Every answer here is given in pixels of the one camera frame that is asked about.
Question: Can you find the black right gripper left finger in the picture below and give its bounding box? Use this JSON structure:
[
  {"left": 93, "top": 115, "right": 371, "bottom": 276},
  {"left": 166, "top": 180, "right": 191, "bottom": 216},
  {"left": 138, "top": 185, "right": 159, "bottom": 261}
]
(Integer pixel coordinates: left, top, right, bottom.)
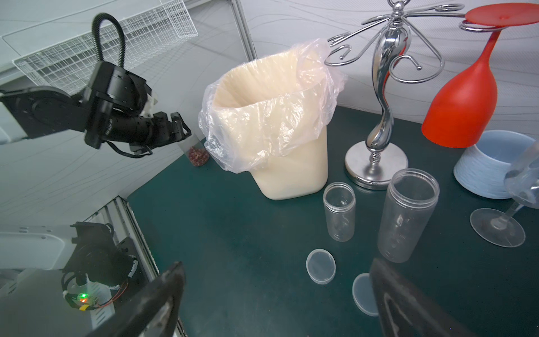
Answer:
[{"left": 89, "top": 262, "right": 186, "bottom": 336}]

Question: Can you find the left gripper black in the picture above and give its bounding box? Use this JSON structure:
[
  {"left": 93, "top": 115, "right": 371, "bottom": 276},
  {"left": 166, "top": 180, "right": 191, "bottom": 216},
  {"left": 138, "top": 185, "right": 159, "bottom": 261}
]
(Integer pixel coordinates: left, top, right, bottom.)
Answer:
[{"left": 149, "top": 112, "right": 192, "bottom": 147}]

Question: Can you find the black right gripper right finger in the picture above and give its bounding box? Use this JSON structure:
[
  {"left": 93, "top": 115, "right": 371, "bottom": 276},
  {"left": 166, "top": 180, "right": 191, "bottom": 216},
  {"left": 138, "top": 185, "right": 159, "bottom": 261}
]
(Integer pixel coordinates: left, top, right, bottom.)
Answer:
[{"left": 370, "top": 258, "right": 474, "bottom": 336}]

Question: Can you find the clear plastic jar lid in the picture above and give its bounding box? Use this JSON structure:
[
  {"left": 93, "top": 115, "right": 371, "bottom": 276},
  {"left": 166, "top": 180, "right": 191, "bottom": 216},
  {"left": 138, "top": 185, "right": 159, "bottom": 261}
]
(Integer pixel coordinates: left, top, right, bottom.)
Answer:
[{"left": 305, "top": 249, "right": 336, "bottom": 285}]

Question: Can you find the jar with dried flowers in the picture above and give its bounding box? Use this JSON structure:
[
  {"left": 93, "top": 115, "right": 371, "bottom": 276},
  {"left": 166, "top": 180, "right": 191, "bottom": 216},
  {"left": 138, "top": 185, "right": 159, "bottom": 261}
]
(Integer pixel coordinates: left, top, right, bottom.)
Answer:
[{"left": 323, "top": 182, "right": 356, "bottom": 242}]

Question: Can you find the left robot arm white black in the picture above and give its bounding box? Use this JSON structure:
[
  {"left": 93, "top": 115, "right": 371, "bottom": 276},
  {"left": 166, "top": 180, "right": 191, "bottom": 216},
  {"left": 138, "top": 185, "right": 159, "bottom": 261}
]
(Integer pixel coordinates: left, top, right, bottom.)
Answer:
[{"left": 1, "top": 13, "right": 192, "bottom": 159}]

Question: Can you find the cream trash bin with bag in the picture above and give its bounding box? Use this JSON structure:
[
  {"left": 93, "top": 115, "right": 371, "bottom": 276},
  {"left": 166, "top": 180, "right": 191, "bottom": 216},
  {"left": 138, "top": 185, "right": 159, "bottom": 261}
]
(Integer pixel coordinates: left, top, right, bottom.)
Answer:
[{"left": 198, "top": 39, "right": 348, "bottom": 200}]

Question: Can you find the chrome glass holder stand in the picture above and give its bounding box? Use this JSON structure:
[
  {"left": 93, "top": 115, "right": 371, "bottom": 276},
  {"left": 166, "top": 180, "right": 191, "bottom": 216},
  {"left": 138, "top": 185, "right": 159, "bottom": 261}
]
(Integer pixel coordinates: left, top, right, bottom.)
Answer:
[{"left": 323, "top": 0, "right": 502, "bottom": 191}]

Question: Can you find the clear wine glass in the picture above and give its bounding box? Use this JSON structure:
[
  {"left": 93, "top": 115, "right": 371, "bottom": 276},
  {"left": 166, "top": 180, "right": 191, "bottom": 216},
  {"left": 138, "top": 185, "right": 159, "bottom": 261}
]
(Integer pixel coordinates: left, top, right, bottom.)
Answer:
[{"left": 470, "top": 142, "right": 538, "bottom": 248}]

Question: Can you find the red plastic wine glass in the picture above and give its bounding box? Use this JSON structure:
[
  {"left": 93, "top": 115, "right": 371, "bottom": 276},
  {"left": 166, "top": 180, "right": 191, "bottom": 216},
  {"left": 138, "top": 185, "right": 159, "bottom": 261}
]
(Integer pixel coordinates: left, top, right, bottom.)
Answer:
[{"left": 421, "top": 3, "right": 538, "bottom": 148}]

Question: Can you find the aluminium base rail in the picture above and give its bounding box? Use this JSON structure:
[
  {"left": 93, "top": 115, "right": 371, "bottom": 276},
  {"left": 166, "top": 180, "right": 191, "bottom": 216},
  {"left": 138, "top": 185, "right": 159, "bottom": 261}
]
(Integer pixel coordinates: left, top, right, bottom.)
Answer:
[{"left": 86, "top": 196, "right": 162, "bottom": 330}]

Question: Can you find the white wire basket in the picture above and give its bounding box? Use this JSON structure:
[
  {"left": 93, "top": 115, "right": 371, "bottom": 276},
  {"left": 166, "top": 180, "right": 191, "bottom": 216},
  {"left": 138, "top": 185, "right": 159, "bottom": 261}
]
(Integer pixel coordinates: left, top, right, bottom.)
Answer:
[{"left": 13, "top": 1, "right": 198, "bottom": 95}]

